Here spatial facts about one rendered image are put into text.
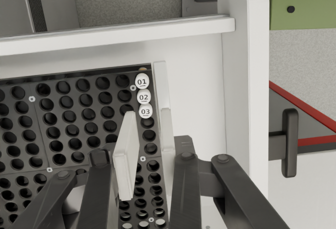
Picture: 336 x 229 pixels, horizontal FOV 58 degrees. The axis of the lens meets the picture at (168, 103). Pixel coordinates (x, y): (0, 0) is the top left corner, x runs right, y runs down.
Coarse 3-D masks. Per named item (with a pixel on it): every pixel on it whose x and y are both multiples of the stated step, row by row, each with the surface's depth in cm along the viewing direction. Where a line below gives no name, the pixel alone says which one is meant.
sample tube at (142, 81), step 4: (140, 68) 30; (144, 68) 30; (136, 76) 27; (140, 76) 26; (144, 76) 26; (136, 80) 26; (140, 80) 27; (144, 80) 27; (148, 80) 27; (136, 84) 27; (140, 84) 27; (144, 84) 27; (140, 88) 27
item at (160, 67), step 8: (160, 64) 33; (160, 72) 33; (160, 80) 33; (160, 88) 33; (160, 96) 34; (168, 96) 34; (160, 104) 34; (168, 104) 34; (160, 120) 35; (160, 128) 35
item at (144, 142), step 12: (132, 72) 27; (144, 72) 28; (156, 120) 29; (156, 132) 29; (144, 144) 30; (156, 144) 30; (144, 156) 30; (144, 168) 31; (156, 168) 31; (156, 180) 32; (156, 192) 32; (156, 204) 32; (156, 216) 33; (156, 228) 33
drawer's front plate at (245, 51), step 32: (224, 0) 30; (256, 0) 24; (224, 32) 32; (256, 32) 24; (224, 64) 34; (256, 64) 25; (224, 96) 35; (256, 96) 26; (256, 128) 27; (256, 160) 28
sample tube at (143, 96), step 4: (144, 88) 28; (140, 92) 27; (144, 92) 27; (148, 92) 27; (140, 96) 27; (144, 96) 27; (148, 96) 27; (140, 100) 27; (144, 100) 27; (148, 100) 27
